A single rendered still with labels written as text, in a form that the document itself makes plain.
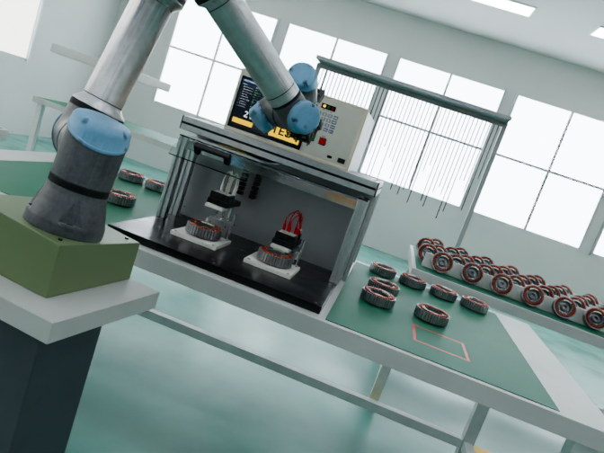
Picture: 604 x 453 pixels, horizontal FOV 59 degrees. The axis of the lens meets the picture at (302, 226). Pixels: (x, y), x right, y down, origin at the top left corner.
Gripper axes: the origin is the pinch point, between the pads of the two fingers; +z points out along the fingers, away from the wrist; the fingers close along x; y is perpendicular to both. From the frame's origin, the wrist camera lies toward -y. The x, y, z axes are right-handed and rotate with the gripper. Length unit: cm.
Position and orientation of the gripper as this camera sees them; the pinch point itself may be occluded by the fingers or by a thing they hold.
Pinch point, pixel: (307, 134)
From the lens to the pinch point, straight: 168.1
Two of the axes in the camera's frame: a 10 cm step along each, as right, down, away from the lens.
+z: 0.3, 3.1, 9.5
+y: -3.7, 8.8, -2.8
